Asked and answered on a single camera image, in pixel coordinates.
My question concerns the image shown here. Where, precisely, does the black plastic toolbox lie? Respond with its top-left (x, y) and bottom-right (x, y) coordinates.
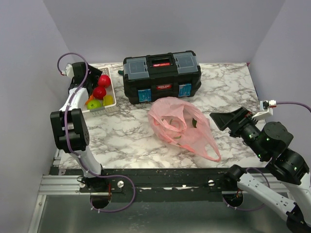
top-left (123, 50), bottom-right (202, 104)

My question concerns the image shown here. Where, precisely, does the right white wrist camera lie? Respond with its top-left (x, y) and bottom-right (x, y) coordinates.
top-left (252, 100), bottom-right (276, 121)

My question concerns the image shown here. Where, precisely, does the white perforated plastic basket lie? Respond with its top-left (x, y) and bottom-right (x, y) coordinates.
top-left (82, 67), bottom-right (118, 118)

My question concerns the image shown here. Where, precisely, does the green fake apple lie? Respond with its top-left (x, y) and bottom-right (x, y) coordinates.
top-left (86, 99), bottom-right (102, 110)

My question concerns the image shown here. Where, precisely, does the green fake leaf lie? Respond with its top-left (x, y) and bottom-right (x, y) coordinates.
top-left (192, 118), bottom-right (197, 128)

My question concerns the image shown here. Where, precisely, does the pink plastic bag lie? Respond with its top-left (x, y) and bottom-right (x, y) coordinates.
top-left (148, 97), bottom-right (221, 163)

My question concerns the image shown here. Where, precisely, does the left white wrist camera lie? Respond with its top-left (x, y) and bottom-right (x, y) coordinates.
top-left (65, 64), bottom-right (74, 79)

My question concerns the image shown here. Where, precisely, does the black metal base rail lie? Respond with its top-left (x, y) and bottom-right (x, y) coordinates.
top-left (48, 166), bottom-right (268, 203)

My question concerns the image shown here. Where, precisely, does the yellow fake lemon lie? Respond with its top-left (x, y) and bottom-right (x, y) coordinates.
top-left (103, 95), bottom-right (114, 106)

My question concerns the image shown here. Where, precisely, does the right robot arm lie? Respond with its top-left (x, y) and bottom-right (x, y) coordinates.
top-left (210, 107), bottom-right (311, 233)

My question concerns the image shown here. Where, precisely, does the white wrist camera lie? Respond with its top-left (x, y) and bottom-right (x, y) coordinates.
top-left (65, 64), bottom-right (74, 79)
top-left (252, 100), bottom-right (276, 121)

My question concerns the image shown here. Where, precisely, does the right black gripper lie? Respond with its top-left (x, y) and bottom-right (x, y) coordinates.
top-left (210, 104), bottom-right (267, 158)

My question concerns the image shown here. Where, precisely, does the fake orange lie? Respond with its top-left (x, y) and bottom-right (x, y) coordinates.
top-left (85, 95), bottom-right (94, 105)

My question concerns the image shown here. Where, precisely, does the red fake apple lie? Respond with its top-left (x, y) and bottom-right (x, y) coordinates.
top-left (92, 86), bottom-right (106, 100)

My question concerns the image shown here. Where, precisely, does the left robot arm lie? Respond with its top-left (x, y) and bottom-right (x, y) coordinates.
top-left (50, 62), bottom-right (108, 192)

